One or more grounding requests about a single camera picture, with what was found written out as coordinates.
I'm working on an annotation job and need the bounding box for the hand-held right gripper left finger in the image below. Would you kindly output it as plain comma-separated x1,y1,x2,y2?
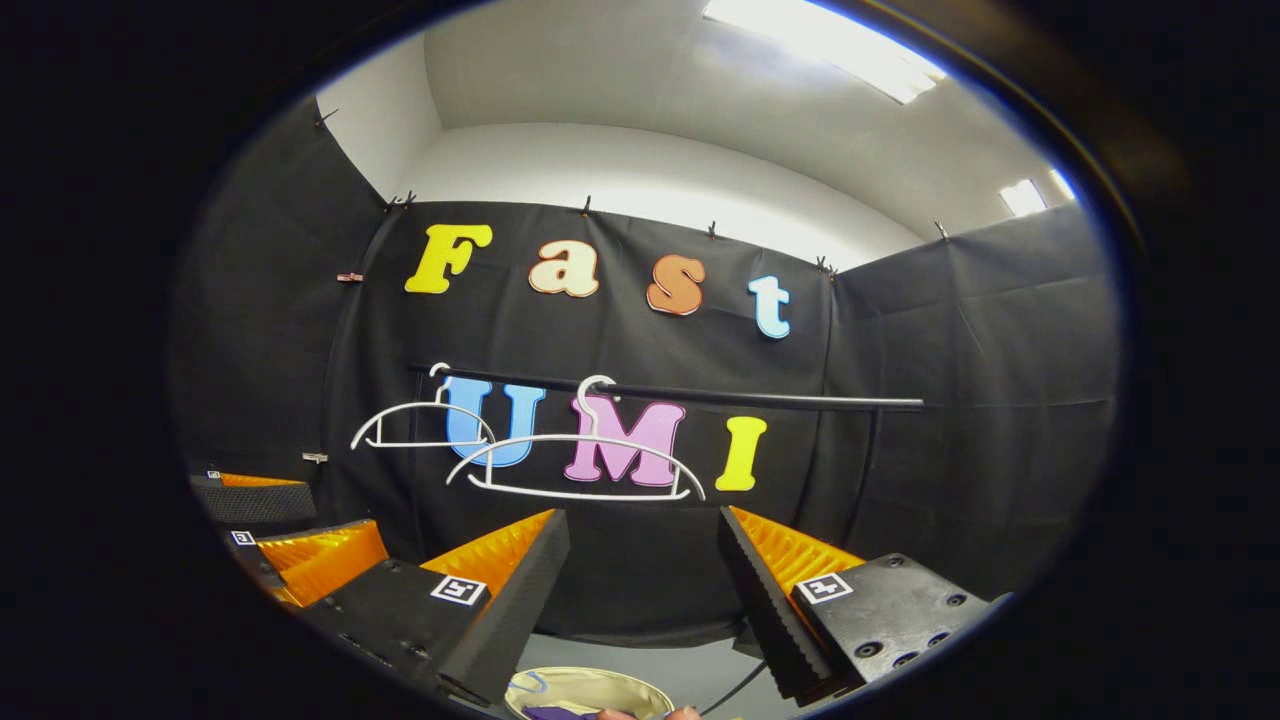
300,508,572,707

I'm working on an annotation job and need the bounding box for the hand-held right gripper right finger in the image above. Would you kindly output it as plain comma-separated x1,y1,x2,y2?
717,504,1011,701

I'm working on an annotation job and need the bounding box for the white clothes hanger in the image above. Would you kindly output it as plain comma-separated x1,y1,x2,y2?
349,361,499,452
444,374,708,504

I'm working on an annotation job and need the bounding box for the small ceiling light panel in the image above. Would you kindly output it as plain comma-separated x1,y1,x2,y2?
997,177,1049,219

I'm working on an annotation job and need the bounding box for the long ceiling light panel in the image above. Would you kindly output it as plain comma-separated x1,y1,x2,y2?
700,0,949,107

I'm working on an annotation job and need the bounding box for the black cable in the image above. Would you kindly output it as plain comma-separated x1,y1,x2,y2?
698,655,767,717

